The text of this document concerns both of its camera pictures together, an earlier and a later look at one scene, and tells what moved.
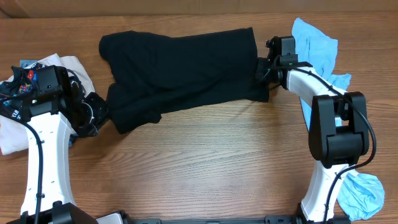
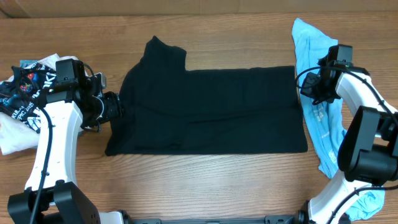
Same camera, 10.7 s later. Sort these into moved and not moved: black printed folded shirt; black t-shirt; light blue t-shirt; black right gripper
Moved: black right gripper; black t-shirt
Not moved: light blue t-shirt; black printed folded shirt
